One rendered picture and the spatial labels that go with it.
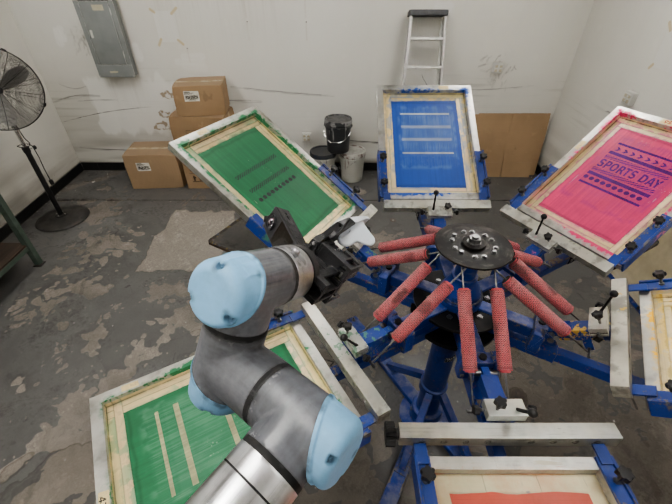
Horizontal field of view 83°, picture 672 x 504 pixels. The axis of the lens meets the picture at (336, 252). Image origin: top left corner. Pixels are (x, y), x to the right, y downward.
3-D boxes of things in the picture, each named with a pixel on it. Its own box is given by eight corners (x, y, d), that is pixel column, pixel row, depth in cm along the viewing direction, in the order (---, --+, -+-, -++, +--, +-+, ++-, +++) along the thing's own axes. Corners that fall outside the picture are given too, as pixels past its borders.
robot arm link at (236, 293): (174, 317, 41) (190, 243, 38) (241, 295, 50) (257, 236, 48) (229, 351, 38) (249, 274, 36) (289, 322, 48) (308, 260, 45)
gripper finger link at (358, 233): (387, 236, 66) (353, 264, 61) (363, 214, 68) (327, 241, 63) (393, 225, 63) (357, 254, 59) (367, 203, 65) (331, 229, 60)
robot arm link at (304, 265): (241, 278, 50) (271, 230, 47) (262, 272, 54) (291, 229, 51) (278, 317, 48) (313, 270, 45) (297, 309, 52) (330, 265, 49)
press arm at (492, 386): (510, 429, 123) (515, 422, 120) (492, 429, 123) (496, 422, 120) (493, 382, 136) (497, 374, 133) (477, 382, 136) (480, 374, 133)
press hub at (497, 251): (465, 448, 215) (548, 269, 131) (396, 447, 215) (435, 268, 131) (449, 386, 245) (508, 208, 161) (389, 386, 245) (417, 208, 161)
